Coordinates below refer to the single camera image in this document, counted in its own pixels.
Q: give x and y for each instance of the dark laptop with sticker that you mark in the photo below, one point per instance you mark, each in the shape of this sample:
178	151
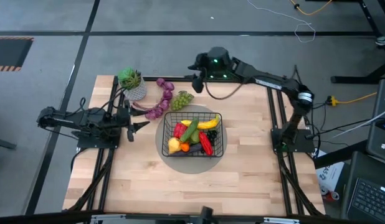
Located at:
379	124

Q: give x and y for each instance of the yellow bell pepper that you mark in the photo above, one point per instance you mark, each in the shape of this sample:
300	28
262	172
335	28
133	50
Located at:
174	145

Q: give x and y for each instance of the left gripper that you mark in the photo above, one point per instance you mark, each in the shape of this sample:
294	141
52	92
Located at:
124	116

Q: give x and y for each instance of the person's foot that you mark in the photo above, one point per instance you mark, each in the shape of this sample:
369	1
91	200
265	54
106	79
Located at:
384	40

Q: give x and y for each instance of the black furniture foot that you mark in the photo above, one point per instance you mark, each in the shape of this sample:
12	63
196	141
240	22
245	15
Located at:
2	143

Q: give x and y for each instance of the black hazard-striped floor mat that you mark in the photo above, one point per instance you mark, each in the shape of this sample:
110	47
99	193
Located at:
10	51

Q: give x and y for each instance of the red chili pepper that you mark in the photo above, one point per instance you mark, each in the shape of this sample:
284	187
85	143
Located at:
206	143

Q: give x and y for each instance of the green grape bunch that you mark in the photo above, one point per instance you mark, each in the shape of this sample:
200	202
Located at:
181	100

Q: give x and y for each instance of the plant in white patterned pot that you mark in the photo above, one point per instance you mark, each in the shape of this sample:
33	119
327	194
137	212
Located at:
133	85

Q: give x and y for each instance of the round grey mat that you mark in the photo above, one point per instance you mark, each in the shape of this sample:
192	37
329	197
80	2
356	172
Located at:
192	165

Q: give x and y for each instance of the black grape bunch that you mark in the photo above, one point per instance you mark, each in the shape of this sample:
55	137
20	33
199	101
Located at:
212	136

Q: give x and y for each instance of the dark laptop with keyboard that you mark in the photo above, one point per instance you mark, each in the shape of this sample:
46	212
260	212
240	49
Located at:
367	196

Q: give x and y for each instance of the green cucumber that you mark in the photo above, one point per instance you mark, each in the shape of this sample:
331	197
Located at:
190	129

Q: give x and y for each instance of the dark upright object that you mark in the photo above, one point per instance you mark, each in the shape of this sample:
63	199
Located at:
206	216

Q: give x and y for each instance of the black desk leg frame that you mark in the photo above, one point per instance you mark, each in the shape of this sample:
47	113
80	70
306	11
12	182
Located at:
348	80

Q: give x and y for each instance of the purple eggplant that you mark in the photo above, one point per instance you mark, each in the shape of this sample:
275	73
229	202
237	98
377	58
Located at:
194	149

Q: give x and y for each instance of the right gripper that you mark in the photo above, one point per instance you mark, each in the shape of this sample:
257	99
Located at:
217	67

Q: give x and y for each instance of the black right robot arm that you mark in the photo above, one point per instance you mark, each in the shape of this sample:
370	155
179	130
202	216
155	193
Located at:
273	82

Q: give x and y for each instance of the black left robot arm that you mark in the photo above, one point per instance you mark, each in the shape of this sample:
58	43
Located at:
74	119

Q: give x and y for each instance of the red cans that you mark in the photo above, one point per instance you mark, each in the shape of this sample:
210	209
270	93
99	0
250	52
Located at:
331	195

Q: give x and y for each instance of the white cardboard box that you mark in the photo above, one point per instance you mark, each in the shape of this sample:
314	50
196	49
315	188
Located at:
328	172

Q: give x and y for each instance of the orange tangerine cluster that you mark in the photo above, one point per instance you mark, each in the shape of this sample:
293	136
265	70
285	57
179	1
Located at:
185	147

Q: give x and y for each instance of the red bell pepper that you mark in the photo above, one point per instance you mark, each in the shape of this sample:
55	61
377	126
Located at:
179	130

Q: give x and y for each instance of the yellow banana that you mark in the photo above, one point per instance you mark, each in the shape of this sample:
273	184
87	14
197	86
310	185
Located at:
208	124

